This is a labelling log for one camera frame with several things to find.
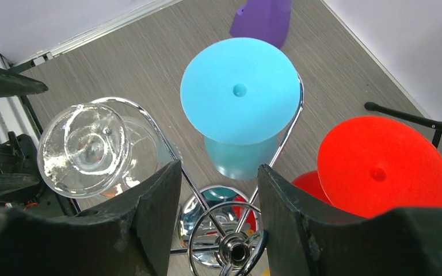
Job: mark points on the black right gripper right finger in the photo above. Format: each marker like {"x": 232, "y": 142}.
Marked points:
{"x": 309, "y": 237}

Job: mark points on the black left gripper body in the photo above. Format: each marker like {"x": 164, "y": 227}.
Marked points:
{"x": 21, "y": 185}

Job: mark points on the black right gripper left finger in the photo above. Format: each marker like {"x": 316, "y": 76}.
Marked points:
{"x": 129, "y": 234}

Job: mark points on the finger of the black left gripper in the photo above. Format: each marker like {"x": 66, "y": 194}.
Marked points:
{"x": 12, "y": 84}

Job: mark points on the clear wine glass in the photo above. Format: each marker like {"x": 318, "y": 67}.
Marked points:
{"x": 98, "y": 150}

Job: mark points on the red plastic wine glass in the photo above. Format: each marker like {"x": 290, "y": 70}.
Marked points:
{"x": 368, "y": 165}

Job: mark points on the blue plastic wine glass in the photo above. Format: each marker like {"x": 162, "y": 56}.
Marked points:
{"x": 240, "y": 93}

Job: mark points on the black music stand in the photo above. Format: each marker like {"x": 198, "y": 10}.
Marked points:
{"x": 415, "y": 122}

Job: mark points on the purple plastic stand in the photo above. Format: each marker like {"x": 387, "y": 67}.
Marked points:
{"x": 266, "y": 20}

